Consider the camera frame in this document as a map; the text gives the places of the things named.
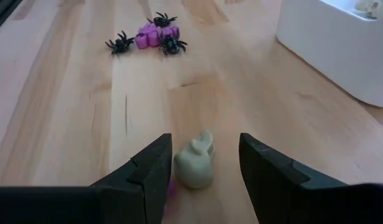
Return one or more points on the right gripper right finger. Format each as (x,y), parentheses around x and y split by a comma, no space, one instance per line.
(272,193)

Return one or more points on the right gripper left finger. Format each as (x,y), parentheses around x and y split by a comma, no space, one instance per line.
(141,193)

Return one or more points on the pale plastic skull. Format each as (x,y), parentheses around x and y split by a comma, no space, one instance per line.
(194,165)

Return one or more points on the black plastic spider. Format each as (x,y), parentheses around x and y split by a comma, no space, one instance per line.
(162,20)
(120,44)
(172,45)

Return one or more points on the white plastic bin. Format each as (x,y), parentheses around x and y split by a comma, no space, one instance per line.
(328,53)

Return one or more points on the purple segmented plastic piece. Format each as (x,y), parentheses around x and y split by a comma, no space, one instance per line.
(146,40)
(166,31)

